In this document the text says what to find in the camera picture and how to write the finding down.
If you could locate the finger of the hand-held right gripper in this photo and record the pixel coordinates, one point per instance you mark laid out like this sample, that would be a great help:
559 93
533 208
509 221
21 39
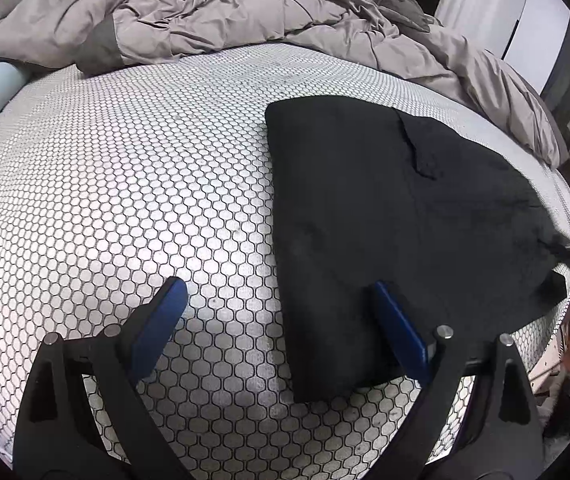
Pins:
565 249

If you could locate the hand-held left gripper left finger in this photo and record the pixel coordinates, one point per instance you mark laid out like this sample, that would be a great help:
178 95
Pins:
165 320

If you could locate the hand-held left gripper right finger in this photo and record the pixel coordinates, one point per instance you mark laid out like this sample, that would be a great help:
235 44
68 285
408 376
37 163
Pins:
400 330

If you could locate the black pants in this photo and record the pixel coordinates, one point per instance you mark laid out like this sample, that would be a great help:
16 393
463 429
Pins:
390 200

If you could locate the honeycomb patterned mattress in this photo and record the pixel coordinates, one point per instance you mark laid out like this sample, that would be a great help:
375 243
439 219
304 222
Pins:
115 185

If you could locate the white wardrobe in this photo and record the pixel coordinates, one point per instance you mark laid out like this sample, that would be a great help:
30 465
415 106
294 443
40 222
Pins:
530 25

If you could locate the grey duvet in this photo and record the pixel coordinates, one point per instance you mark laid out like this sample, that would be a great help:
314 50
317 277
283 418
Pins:
215 15

